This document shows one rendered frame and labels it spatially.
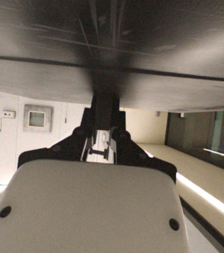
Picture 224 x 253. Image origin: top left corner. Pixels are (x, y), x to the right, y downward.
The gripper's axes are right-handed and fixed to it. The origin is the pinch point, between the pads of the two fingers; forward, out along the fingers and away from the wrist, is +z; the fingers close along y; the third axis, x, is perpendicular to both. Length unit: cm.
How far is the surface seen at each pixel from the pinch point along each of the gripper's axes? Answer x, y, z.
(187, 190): -37.0, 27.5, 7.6
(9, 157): -337, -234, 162
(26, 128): -277, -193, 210
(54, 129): -290, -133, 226
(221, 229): -25.2, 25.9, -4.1
